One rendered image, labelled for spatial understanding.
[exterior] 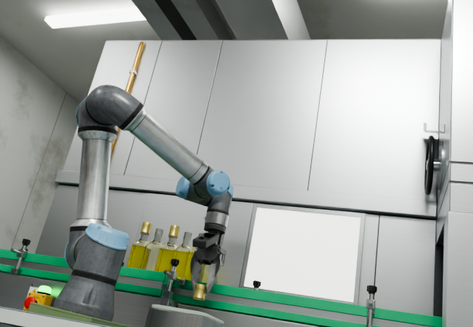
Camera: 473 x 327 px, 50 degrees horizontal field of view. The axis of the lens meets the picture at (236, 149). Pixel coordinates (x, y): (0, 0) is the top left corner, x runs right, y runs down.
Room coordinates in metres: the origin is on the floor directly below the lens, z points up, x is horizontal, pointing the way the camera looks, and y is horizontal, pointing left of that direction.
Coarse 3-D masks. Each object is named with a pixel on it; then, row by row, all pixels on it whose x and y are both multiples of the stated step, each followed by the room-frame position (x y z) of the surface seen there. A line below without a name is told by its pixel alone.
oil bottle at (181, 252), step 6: (180, 246) 1.87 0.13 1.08; (186, 246) 1.87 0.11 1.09; (180, 252) 1.87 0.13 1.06; (186, 252) 1.86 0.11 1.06; (174, 258) 1.88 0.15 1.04; (180, 258) 1.87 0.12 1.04; (186, 258) 1.86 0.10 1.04; (180, 264) 1.87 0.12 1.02; (186, 264) 1.87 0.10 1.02; (180, 270) 1.87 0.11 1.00; (180, 276) 1.86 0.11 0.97
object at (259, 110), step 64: (128, 64) 2.22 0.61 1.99; (192, 64) 2.11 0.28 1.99; (256, 64) 2.01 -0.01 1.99; (320, 64) 1.91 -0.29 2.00; (384, 64) 1.83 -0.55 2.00; (192, 128) 2.08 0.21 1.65; (256, 128) 1.99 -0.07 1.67; (320, 128) 1.90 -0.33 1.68; (384, 128) 1.82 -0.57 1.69; (64, 192) 2.26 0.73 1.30; (128, 192) 2.16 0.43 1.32; (256, 192) 1.95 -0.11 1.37; (320, 192) 1.87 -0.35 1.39; (384, 192) 1.81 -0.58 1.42; (64, 256) 2.23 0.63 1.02; (128, 256) 2.13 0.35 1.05; (384, 256) 1.81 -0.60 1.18
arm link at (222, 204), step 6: (228, 192) 1.62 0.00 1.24; (216, 198) 1.60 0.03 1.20; (222, 198) 1.61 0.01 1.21; (228, 198) 1.62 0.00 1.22; (210, 204) 1.61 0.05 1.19; (216, 204) 1.61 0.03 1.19; (222, 204) 1.61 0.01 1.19; (228, 204) 1.62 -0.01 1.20; (210, 210) 1.62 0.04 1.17; (216, 210) 1.61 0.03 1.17; (222, 210) 1.61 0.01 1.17; (228, 210) 1.63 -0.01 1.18
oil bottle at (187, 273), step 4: (192, 248) 1.86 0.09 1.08; (196, 248) 1.85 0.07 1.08; (192, 252) 1.85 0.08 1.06; (188, 256) 1.86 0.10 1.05; (188, 260) 1.86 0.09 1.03; (188, 264) 1.85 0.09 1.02; (204, 264) 1.87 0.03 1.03; (188, 268) 1.85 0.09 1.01; (204, 268) 1.88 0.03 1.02; (184, 272) 1.86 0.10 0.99; (188, 272) 1.85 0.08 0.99; (184, 276) 1.86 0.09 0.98; (188, 276) 1.85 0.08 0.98; (200, 280) 1.86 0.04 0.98; (184, 304) 1.85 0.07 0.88; (188, 304) 1.84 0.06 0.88
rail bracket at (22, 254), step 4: (24, 240) 1.92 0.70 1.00; (28, 240) 1.92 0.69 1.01; (24, 244) 1.92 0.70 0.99; (28, 244) 1.93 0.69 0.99; (12, 248) 1.88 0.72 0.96; (24, 248) 1.92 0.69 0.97; (16, 252) 1.90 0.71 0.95; (20, 252) 1.91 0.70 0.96; (24, 252) 1.92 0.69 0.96; (16, 256) 1.92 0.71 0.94; (20, 256) 1.92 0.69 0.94; (24, 256) 1.93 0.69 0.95; (20, 260) 1.93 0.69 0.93; (16, 264) 1.93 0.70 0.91; (20, 264) 1.93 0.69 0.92; (12, 268) 1.92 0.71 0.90; (16, 268) 1.92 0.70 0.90; (12, 272) 1.92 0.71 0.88; (16, 272) 1.92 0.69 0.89; (20, 272) 1.94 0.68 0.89
